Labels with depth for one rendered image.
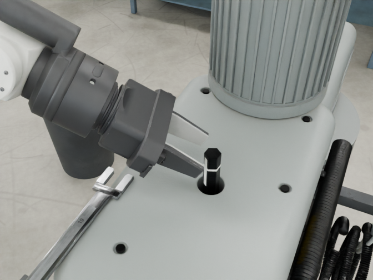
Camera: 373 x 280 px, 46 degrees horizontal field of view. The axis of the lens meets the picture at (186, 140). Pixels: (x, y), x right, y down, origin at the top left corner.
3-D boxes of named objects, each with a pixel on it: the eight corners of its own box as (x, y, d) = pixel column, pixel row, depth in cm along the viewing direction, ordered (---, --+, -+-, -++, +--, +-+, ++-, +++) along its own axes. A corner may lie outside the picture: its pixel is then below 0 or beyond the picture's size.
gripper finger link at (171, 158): (193, 176, 55) (150, 155, 53) (207, 163, 53) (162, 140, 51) (192, 186, 53) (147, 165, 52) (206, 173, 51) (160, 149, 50)
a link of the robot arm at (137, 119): (151, 124, 61) (71, 84, 58) (185, 78, 55) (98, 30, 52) (131, 194, 52) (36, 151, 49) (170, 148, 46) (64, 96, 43)
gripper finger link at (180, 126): (211, 134, 56) (169, 112, 54) (198, 148, 58) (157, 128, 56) (212, 126, 57) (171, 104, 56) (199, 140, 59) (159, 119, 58)
